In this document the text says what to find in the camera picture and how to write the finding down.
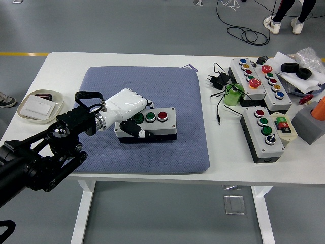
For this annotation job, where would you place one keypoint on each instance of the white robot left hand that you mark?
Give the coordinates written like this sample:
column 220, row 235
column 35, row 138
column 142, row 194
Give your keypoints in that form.
column 124, row 104

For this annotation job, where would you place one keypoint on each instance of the grey four-button control box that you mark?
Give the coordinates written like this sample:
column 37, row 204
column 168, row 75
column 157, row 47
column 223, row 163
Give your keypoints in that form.
column 274, row 150
column 165, row 127

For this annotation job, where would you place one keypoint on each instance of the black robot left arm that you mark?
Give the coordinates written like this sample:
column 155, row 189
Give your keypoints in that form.
column 68, row 122

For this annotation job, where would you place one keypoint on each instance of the grey five-button control box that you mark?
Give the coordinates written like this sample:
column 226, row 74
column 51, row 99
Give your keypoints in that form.
column 276, row 103
column 256, row 92

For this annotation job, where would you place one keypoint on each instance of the blue-grey padded mat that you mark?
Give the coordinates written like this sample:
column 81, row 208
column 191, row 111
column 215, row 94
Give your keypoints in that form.
column 157, row 84

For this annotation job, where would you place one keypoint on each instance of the beige shallow tray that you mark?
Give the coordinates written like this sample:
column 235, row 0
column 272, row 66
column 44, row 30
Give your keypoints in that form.
column 58, row 101

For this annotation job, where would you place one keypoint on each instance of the purple-edged card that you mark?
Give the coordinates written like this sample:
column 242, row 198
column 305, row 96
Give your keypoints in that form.
column 189, row 66

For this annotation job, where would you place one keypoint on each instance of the small dark red object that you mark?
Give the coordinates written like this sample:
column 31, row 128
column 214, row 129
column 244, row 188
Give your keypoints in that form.
column 44, row 96

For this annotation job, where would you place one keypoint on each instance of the black power adapter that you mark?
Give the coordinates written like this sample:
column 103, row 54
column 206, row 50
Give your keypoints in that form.
column 218, row 81

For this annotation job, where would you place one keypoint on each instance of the green cylinder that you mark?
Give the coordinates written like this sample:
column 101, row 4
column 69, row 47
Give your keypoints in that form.
column 232, row 99

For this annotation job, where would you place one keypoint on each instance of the white table leg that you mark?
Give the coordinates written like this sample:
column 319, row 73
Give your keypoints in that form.
column 82, row 211
column 264, row 216

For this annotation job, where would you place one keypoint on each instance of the person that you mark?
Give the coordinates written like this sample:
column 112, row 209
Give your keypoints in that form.
column 7, row 100
column 280, row 10

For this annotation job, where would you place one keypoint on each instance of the small black device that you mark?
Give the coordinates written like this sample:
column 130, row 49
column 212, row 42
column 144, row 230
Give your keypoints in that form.
column 262, row 60

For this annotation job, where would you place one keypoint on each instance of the metal floor socket plate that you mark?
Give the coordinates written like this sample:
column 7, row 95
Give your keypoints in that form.
column 234, row 204

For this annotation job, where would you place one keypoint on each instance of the red valve knob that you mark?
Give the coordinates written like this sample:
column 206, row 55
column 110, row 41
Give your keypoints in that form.
column 306, row 98

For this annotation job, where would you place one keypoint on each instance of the grey block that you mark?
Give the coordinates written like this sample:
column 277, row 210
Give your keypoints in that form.
column 307, row 127

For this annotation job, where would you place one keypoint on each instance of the white paper sheet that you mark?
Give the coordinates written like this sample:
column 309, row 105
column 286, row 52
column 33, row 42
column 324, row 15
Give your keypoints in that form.
column 308, row 84

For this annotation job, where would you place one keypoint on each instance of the clear plastic bag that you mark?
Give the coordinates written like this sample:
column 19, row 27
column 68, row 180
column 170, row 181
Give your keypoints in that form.
column 308, row 57

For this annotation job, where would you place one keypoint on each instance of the orange cylinder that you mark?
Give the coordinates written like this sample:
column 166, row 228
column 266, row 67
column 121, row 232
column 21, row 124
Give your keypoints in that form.
column 320, row 109

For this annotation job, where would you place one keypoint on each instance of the white wall switch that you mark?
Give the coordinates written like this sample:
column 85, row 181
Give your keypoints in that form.
column 38, row 106

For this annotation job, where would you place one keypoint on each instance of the cream three-button switch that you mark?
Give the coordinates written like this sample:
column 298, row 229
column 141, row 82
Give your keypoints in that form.
column 288, row 137

